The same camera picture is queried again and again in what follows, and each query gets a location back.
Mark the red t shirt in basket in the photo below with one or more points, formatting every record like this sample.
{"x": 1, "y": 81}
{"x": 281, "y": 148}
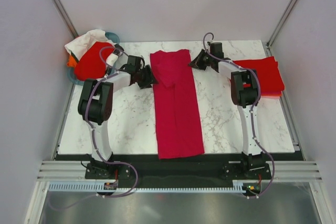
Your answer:
{"x": 90, "y": 66}

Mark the magenta t shirt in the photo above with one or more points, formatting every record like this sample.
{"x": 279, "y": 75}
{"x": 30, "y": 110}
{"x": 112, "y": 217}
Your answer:
{"x": 177, "y": 119}

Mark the right aluminium frame post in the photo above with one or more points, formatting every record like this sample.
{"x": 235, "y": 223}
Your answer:
{"x": 286, "y": 14}

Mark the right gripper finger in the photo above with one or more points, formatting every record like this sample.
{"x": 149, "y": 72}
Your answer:
{"x": 199, "y": 61}
{"x": 202, "y": 67}

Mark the left aluminium frame post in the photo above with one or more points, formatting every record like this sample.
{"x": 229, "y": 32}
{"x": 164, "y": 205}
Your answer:
{"x": 65, "y": 17}

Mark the orange garment in basket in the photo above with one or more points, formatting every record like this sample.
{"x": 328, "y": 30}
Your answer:
{"x": 72, "y": 61}

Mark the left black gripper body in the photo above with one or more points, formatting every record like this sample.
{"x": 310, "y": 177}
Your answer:
{"x": 143, "y": 71}

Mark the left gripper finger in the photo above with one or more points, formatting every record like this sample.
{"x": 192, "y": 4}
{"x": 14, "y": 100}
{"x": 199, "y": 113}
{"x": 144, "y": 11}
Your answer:
{"x": 146, "y": 82}
{"x": 150, "y": 76}

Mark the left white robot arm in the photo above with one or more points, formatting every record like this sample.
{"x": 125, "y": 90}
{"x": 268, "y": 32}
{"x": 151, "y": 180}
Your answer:
{"x": 95, "y": 107}

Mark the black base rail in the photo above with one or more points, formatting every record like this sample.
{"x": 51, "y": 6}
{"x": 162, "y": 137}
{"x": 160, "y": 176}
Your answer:
{"x": 202, "y": 171}

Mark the teal laundry basket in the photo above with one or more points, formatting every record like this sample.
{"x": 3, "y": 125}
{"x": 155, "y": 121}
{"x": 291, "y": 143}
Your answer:
{"x": 113, "y": 39}

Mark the white t shirt in basket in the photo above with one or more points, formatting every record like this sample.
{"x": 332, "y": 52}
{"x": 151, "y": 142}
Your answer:
{"x": 79, "y": 46}

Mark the aluminium frame post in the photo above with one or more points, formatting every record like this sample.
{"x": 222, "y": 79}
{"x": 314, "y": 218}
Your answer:
{"x": 65, "y": 17}
{"x": 286, "y": 14}

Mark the folded orange t shirt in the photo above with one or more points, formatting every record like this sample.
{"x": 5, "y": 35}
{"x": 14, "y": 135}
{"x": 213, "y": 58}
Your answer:
{"x": 271, "y": 93}

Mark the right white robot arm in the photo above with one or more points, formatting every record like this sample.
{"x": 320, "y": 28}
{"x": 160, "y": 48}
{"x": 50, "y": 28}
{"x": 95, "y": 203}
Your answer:
{"x": 245, "y": 94}

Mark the black white garment in basket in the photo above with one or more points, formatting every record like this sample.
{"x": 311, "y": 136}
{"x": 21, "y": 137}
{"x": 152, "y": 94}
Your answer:
{"x": 111, "y": 55}

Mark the white slotted cable duct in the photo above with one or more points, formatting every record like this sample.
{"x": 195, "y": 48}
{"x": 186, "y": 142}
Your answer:
{"x": 104, "y": 187}

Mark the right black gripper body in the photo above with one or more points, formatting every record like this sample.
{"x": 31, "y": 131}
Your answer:
{"x": 209, "y": 58}

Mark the folded red t shirt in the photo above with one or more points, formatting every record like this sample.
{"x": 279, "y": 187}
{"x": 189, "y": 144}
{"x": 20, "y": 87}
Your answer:
{"x": 267, "y": 72}

